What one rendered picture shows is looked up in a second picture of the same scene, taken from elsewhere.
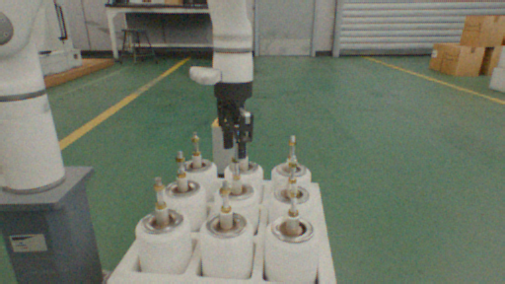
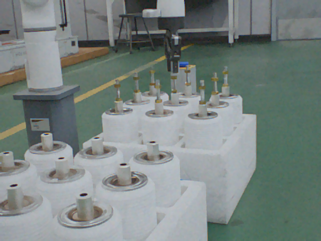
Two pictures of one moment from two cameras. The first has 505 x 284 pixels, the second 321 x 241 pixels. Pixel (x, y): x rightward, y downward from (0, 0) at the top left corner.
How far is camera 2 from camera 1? 0.63 m
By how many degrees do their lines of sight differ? 17
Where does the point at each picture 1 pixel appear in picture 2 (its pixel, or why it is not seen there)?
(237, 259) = (163, 133)
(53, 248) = (53, 130)
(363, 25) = not seen: outside the picture
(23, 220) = (38, 108)
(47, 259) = not seen: hidden behind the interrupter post
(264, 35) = (284, 14)
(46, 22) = not seen: hidden behind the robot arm
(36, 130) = (49, 51)
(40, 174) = (49, 79)
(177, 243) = (126, 122)
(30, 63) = (49, 11)
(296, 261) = (200, 132)
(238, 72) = (171, 9)
